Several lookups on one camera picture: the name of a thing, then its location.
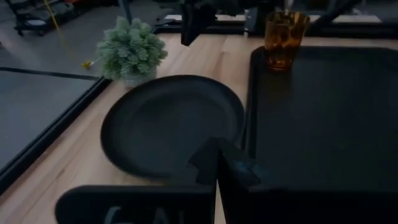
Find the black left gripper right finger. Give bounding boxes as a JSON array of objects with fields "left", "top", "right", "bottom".
[{"left": 217, "top": 139, "right": 382, "bottom": 224}]

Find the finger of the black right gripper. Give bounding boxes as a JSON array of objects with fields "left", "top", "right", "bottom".
[
  {"left": 200, "top": 0, "right": 218, "bottom": 35},
  {"left": 180, "top": 0, "right": 201, "bottom": 47}
]

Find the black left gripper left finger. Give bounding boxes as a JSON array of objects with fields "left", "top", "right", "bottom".
[{"left": 55, "top": 136, "right": 220, "bottom": 224}]

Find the amber faceted glass cup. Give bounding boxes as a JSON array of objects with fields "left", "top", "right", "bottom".
[{"left": 263, "top": 11, "right": 311, "bottom": 73}]

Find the black round plate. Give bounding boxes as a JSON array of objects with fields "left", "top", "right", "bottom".
[{"left": 99, "top": 74, "right": 246, "bottom": 182}]

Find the black rectangular tray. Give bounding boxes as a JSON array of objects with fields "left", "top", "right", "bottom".
[{"left": 244, "top": 45, "right": 398, "bottom": 191}]

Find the green artificial potted plant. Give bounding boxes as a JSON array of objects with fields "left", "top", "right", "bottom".
[{"left": 95, "top": 16, "right": 169, "bottom": 88}]

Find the dark wheeled cart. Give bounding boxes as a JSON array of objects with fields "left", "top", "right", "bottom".
[{"left": 4, "top": 0, "right": 77, "bottom": 37}]

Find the black upright frame post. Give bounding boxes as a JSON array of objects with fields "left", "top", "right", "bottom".
[{"left": 117, "top": 0, "right": 134, "bottom": 26}]

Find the thin yellow cable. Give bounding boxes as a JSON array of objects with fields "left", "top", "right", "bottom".
[{"left": 42, "top": 0, "right": 86, "bottom": 65}]

